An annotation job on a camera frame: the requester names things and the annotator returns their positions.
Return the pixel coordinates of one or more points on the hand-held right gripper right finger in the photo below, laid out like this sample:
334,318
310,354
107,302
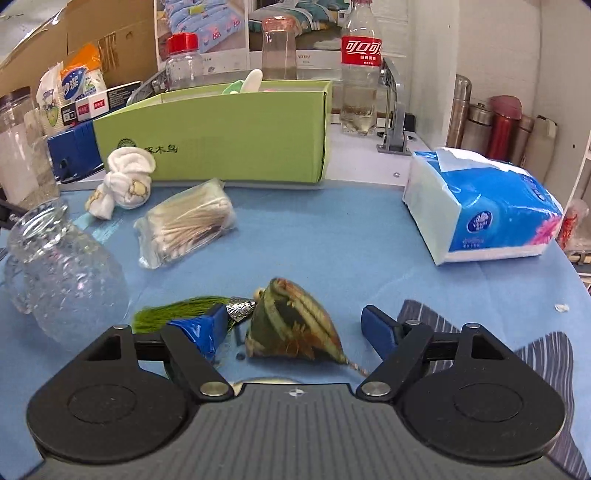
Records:
378,330

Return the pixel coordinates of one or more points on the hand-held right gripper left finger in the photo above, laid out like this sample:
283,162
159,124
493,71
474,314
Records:
201,330

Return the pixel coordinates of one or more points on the green patterned tassel sachet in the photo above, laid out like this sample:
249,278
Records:
286,323

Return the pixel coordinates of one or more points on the green cardboard box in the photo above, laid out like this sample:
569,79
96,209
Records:
231,134

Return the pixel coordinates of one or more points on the blue tablecloth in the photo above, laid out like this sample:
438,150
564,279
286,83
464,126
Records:
323,240

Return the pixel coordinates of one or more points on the bag of cotton swabs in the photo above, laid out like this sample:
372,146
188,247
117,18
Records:
184,221

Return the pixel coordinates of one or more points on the clear glass jug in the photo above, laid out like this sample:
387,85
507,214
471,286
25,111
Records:
69,277

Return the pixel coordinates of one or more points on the blue white tissue pack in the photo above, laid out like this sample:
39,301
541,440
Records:
485,217

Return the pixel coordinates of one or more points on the white yellow sock bundle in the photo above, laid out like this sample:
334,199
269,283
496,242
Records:
129,184

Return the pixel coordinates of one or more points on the white paper scrap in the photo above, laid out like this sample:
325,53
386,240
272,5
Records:
561,307

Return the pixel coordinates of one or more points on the grey desk clamp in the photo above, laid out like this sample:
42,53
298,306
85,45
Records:
397,124
145,85

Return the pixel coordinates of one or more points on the blue box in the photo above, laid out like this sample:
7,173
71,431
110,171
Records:
74,147

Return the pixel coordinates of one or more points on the red thermos flask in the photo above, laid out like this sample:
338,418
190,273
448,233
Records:
503,129

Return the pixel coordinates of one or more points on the tall silver thermos flask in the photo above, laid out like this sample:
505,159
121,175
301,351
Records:
457,106

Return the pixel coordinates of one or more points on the beige thermos flask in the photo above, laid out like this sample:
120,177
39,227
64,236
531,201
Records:
542,147

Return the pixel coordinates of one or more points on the white and black small carton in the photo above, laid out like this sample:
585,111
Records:
92,105

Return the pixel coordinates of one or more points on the small black white box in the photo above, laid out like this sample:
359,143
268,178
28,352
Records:
68,114

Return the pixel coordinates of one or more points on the tall clear plastic jar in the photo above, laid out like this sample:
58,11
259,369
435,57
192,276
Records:
18,152

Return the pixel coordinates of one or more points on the clear jar red lid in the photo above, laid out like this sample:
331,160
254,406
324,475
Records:
184,69

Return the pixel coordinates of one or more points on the sleeve of paper cups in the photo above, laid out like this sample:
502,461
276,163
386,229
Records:
51,110

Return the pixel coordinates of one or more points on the red label cola bottle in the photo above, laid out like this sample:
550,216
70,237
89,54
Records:
362,50

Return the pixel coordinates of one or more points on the orange blue paper pack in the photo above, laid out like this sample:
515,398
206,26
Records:
78,78

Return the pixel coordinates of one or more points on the pink rim glass tumbler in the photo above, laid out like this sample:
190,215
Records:
278,50

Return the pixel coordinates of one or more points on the cardboard sheet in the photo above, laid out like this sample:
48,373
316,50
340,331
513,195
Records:
115,27

